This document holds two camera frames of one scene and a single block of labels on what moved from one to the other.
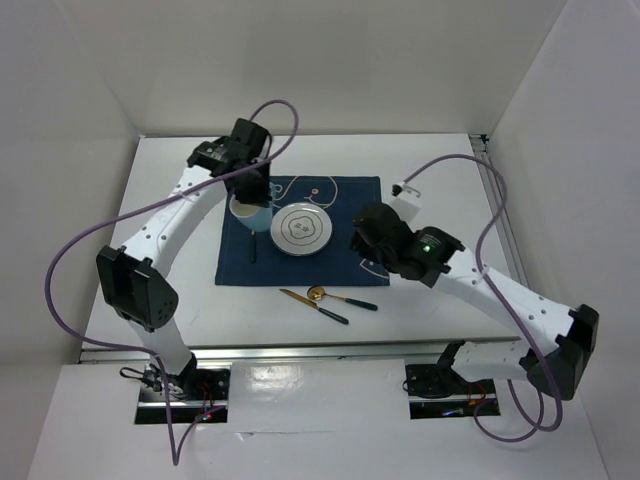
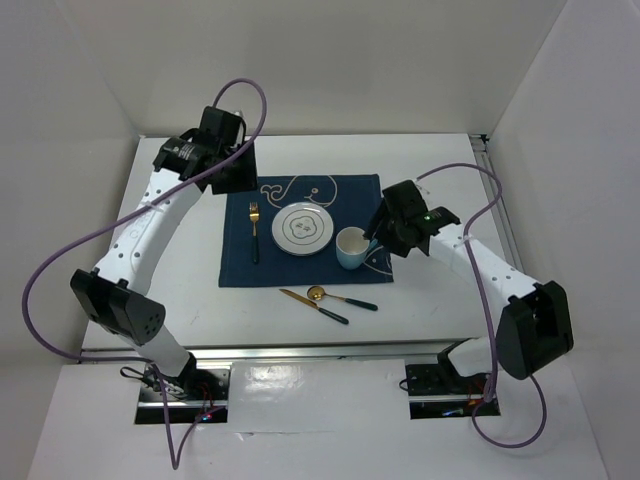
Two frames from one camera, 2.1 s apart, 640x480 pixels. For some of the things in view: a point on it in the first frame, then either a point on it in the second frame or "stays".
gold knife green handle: [332, 315] stays
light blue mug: [254, 218] → [352, 247]
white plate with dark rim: [301, 229] stays
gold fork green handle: [253, 256] stays
